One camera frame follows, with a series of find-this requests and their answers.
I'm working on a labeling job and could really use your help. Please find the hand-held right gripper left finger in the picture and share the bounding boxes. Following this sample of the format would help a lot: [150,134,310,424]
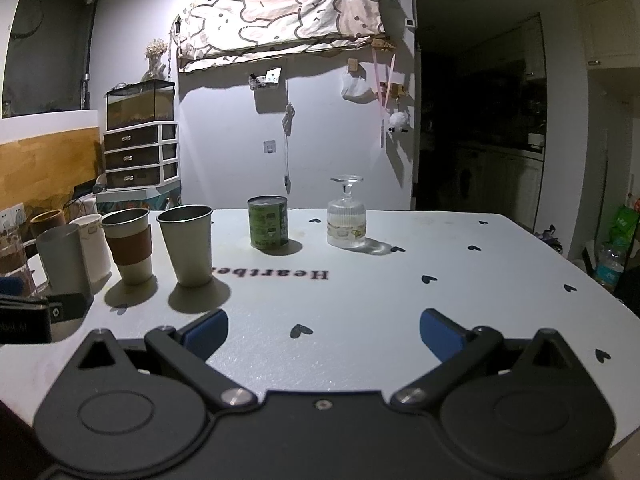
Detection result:
[75,309,254,411]

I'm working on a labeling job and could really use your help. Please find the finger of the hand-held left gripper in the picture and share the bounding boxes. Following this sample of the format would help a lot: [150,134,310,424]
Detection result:
[47,291,95,322]

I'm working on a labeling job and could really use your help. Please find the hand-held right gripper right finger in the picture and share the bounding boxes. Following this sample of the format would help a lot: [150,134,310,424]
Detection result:
[389,308,577,409]

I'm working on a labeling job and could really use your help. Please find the clear ribbed glass goblet cup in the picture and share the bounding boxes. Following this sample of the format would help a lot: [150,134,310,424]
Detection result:
[327,175,369,250]

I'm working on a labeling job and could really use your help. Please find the white cup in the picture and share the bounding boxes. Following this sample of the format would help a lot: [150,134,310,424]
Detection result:
[69,214,112,284]

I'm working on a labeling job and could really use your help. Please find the steel cup with brown sleeve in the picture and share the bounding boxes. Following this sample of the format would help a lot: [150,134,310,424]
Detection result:
[101,208,155,286]

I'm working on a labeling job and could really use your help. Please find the stainless steel cup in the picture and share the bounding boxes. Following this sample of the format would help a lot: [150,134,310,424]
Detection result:
[156,204,215,289]

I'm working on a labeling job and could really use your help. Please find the grey mug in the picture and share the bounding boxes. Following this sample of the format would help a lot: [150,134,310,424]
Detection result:
[35,224,94,297]

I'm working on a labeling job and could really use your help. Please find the glass mug with brown sleeve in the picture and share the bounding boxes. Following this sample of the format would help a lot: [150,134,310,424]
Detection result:
[0,232,50,295]

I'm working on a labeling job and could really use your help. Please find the white heart-print tablecloth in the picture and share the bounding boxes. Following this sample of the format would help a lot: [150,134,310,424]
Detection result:
[0,207,633,456]

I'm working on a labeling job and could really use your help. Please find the teal storage box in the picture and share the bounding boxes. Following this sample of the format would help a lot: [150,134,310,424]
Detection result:
[95,184,182,212]

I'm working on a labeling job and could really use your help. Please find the green tin can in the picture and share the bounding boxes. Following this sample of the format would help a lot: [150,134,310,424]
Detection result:
[248,196,290,250]

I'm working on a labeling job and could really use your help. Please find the white drawer unit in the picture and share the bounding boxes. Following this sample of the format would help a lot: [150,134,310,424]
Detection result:
[103,121,180,189]

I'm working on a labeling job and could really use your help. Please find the plastic water bottle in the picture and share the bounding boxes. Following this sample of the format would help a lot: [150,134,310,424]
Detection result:
[594,241,626,289]

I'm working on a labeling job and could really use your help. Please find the glass fish tank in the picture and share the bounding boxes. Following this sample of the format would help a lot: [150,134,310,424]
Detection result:
[105,79,176,131]

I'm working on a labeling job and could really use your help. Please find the green bag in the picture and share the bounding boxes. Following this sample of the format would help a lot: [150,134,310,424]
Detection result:
[611,204,640,247]

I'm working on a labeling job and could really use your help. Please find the white plush toy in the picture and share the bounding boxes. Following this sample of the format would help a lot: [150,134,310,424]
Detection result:
[387,109,412,135]

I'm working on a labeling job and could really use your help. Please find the pink ribbons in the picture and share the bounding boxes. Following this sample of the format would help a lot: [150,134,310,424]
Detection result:
[371,44,397,148]

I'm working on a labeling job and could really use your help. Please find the white hanging pouch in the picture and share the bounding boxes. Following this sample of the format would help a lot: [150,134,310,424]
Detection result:
[341,71,374,102]

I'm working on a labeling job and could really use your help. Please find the dark window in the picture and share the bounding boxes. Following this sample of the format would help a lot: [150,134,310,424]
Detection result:
[2,0,102,119]

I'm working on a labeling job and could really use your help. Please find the dried flower bouquet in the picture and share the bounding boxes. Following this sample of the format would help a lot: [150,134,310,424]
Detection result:
[146,38,169,81]

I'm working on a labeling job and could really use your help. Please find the cartoon printed cloth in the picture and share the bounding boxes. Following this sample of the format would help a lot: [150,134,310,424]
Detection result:
[176,0,387,74]

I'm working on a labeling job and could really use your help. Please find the hanging white cord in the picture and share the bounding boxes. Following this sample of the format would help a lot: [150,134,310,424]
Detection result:
[281,102,296,192]

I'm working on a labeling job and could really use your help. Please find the clear acrylic wall holder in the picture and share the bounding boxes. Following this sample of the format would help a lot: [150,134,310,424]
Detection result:
[248,67,282,92]

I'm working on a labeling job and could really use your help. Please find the white wall cabinet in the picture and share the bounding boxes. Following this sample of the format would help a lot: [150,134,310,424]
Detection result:
[574,0,640,69]

